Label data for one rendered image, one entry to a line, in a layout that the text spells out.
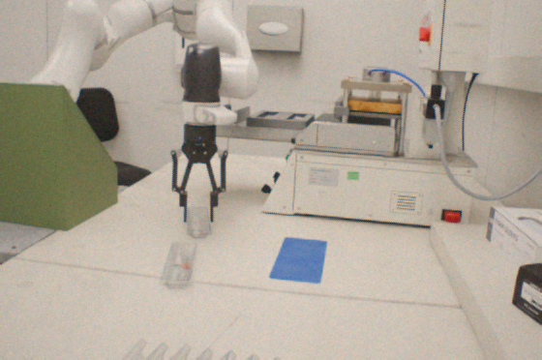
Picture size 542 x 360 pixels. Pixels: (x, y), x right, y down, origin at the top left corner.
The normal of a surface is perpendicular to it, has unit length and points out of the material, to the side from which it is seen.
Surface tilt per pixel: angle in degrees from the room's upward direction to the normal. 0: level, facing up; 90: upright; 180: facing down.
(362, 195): 90
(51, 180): 90
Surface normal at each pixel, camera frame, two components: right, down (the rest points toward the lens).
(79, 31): 0.44, 0.22
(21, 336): 0.04, -0.98
